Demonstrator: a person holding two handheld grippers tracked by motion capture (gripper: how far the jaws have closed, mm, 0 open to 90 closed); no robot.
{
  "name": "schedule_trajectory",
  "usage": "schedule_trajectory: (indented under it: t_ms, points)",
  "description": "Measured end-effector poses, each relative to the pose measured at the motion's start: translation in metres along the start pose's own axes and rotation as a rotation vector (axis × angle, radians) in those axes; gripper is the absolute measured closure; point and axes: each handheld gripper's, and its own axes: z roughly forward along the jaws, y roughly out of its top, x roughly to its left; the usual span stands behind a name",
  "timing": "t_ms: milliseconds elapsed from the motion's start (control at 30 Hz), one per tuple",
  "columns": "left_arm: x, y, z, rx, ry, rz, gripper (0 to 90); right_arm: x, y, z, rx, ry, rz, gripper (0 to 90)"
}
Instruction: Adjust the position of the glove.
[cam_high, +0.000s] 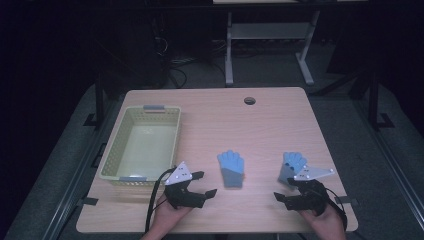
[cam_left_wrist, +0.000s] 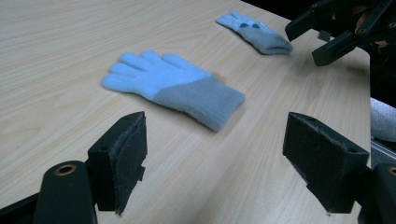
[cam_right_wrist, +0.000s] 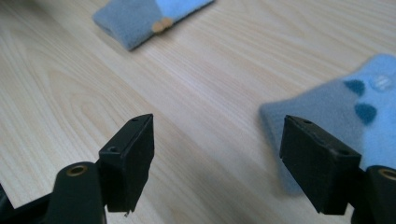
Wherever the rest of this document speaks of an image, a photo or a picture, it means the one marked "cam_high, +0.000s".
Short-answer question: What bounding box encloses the person's right hand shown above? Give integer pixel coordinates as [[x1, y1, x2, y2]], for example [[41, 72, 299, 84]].
[[297, 202, 347, 234]]

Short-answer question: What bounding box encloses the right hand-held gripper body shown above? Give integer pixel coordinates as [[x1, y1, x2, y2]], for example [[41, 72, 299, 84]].
[[285, 164, 336, 216]]

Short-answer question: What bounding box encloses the white metal desk frame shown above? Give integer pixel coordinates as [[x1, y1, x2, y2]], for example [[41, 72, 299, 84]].
[[224, 9, 322, 87]]

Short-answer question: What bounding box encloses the person's left hand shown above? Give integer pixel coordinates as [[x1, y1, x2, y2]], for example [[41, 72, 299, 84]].
[[151, 194, 195, 235]]

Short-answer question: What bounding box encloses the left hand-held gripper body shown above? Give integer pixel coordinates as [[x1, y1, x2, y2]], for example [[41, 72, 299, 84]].
[[163, 161, 208, 210]]

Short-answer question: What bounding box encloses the black tape strip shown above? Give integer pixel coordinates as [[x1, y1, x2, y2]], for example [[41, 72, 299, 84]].
[[76, 196, 100, 207]]

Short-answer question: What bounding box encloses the black metal stand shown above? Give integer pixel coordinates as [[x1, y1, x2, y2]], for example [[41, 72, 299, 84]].
[[83, 73, 107, 128], [367, 70, 396, 132]]

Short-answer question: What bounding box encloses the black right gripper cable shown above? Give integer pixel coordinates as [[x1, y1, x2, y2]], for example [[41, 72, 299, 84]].
[[324, 186, 349, 232]]

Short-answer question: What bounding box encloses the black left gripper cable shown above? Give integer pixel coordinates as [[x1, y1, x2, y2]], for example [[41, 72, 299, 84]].
[[144, 167, 177, 233]]

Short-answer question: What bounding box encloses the blue and grey glove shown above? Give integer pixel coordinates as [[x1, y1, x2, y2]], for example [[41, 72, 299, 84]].
[[277, 151, 308, 189], [216, 149, 246, 189]]

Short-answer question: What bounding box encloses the aluminium floor rail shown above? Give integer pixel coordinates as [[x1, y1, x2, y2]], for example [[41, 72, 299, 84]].
[[352, 98, 424, 231], [41, 98, 123, 240]]

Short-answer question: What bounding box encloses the pale yellow plastic basket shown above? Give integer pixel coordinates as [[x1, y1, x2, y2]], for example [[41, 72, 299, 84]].
[[98, 104, 182, 187]]

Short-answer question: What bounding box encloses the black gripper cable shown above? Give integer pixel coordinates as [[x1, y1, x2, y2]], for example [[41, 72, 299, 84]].
[[324, 186, 349, 232], [144, 167, 177, 233]]

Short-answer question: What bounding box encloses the bundle of floor cables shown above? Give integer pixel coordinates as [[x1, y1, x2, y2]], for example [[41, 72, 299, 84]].
[[151, 34, 228, 89]]

